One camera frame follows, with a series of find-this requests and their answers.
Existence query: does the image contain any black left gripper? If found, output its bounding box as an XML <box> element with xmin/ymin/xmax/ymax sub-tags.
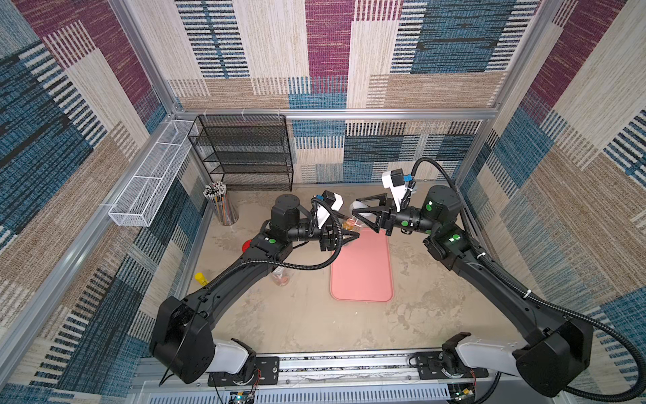
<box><xmin>286</xmin><ymin>214</ymin><xmax>360</xmax><ymax>255</ymax></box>

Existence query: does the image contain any candy jar clear plastic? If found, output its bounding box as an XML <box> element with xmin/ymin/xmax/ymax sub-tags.
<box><xmin>343</xmin><ymin>217</ymin><xmax>363</xmax><ymax>233</ymax></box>

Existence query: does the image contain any white jar lid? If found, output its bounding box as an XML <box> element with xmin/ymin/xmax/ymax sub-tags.
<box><xmin>351</xmin><ymin>200</ymin><xmax>373</xmax><ymax>215</ymax></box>

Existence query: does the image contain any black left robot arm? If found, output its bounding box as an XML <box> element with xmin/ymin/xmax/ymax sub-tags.
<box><xmin>150</xmin><ymin>191</ymin><xmax>359</xmax><ymax>384</ymax></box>

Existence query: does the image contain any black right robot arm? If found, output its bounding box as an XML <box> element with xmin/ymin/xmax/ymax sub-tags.
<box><xmin>352</xmin><ymin>185</ymin><xmax>593</xmax><ymax>397</ymax></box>

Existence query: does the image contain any candy jar patterned lid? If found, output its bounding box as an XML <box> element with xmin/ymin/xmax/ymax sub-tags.
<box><xmin>271</xmin><ymin>267</ymin><xmax>290</xmax><ymax>286</ymax></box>

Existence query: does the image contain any yellow lid jar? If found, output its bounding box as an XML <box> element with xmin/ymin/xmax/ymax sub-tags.
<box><xmin>195</xmin><ymin>273</ymin><xmax>209</xmax><ymax>286</ymax></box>

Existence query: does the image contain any pink plastic tray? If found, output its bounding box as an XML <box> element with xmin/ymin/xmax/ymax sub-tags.
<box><xmin>330</xmin><ymin>228</ymin><xmax>394</xmax><ymax>302</ymax></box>

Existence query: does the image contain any cup of coloured pencils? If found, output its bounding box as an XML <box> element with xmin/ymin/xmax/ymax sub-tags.
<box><xmin>203</xmin><ymin>182</ymin><xmax>239</xmax><ymax>226</ymax></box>

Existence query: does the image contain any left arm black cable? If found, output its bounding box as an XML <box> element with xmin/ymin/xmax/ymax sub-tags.
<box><xmin>211</xmin><ymin>196</ymin><xmax>345</xmax><ymax>284</ymax></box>

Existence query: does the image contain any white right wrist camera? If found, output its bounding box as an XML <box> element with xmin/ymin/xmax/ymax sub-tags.
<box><xmin>381</xmin><ymin>168</ymin><xmax>417</xmax><ymax>211</ymax></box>

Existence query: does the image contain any black wire shelf rack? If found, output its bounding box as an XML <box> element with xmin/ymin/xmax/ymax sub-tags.
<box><xmin>188</xmin><ymin>114</ymin><xmax>294</xmax><ymax>191</ymax></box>

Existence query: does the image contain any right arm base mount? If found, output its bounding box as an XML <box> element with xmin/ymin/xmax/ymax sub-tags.
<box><xmin>408</xmin><ymin>350</ymin><xmax>489</xmax><ymax>380</ymax></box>

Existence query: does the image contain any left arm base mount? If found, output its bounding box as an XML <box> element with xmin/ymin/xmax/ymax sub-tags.
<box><xmin>208</xmin><ymin>356</ymin><xmax>280</xmax><ymax>387</ymax></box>

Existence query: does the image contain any white wire mesh basket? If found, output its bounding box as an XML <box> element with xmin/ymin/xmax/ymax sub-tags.
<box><xmin>109</xmin><ymin>121</ymin><xmax>193</xmax><ymax>227</ymax></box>

